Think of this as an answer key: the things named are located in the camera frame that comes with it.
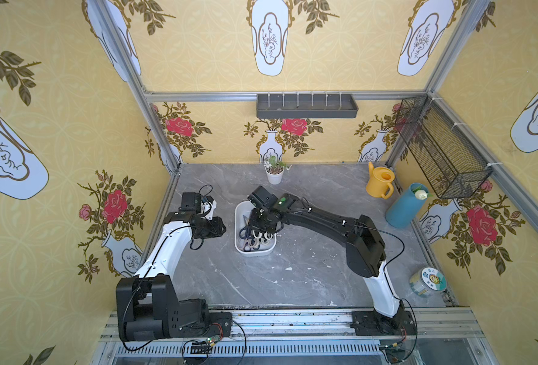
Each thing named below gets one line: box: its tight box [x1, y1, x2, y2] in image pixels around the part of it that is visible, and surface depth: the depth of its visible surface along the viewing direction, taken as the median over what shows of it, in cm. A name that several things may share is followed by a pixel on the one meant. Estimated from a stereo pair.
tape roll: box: [408, 266, 448, 299], surface depth 78 cm
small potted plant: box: [263, 155, 289, 185], surface depth 112 cm
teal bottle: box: [385, 182, 429, 229], surface depth 96 cm
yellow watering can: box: [365, 161, 396, 200], surface depth 104 cm
